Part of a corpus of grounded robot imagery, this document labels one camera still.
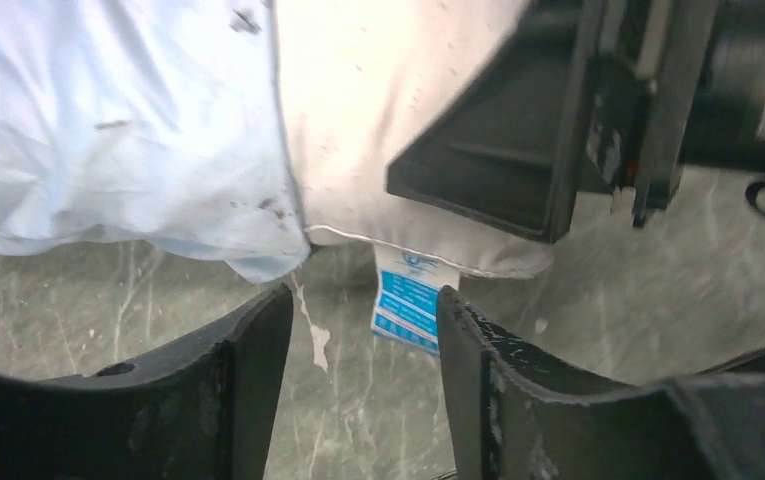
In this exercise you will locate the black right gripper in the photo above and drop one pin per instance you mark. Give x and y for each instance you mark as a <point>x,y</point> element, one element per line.
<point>493,155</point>

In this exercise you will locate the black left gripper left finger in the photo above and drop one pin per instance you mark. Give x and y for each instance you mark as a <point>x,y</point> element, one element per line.
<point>199,407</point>

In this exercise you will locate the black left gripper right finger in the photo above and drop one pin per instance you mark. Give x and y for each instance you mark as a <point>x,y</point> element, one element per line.
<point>518,412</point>

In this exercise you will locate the white pillow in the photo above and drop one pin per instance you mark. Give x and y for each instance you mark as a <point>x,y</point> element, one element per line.
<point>360,80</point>

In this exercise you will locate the light blue pillowcase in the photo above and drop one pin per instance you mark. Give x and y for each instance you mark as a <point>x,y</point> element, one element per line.
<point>147,120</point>

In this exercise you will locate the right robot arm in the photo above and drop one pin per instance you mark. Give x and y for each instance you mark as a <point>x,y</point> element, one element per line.
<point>726,128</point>

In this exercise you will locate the white pillow care label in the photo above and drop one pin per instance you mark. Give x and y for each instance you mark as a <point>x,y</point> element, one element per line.
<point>405,307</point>

